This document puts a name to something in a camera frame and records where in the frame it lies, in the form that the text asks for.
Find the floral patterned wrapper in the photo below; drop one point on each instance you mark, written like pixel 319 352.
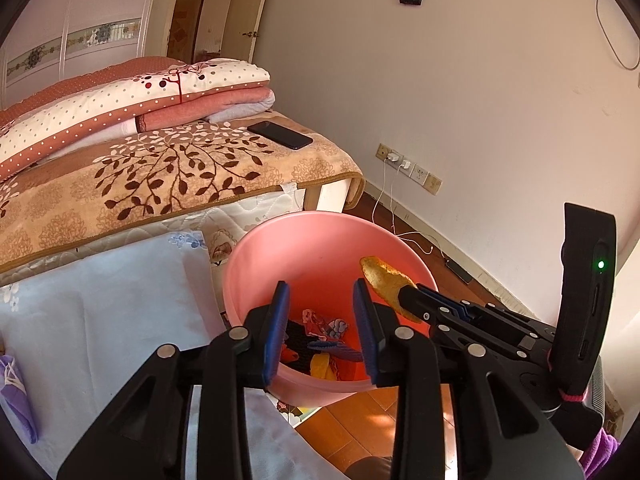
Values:
pixel 337 329

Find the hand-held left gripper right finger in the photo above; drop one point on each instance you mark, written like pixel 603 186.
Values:
pixel 364 330

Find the white bed frame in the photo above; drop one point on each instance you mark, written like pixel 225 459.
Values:
pixel 330 195

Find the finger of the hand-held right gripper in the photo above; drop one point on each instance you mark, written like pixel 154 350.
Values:
pixel 445 302
pixel 420 307

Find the purple face mask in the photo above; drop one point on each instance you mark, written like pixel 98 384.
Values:
pixel 17 400

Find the purple cloth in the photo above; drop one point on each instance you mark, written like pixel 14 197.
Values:
pixel 602 455

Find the leaf-patterned beige blanket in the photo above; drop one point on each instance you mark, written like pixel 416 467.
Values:
pixel 165 180

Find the black phone on floor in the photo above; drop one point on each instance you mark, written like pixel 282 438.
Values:
pixel 457 271

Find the pink plastic bucket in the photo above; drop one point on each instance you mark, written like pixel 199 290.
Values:
pixel 310 255

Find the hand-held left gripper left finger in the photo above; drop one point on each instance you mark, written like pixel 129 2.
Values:
pixel 277 330

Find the pink patterned wrapper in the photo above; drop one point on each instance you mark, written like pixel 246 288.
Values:
pixel 312 321

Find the white tablecloth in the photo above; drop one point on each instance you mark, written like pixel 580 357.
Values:
pixel 100 310

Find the wardrobe with sliding doors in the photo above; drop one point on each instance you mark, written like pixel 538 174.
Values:
pixel 100 0

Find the beige wall socket panel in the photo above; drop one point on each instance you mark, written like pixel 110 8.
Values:
pixel 432 184

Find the polka dot quilt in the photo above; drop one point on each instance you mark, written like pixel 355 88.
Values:
pixel 100 105

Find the cream room door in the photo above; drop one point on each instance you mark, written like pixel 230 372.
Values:
pixel 264 0

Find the black smartphone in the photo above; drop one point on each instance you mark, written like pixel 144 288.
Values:
pixel 280 135

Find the pink folded blanket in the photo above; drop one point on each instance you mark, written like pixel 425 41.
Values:
pixel 210 105

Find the yellow cloth item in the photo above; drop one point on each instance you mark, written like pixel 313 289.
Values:
pixel 382 275

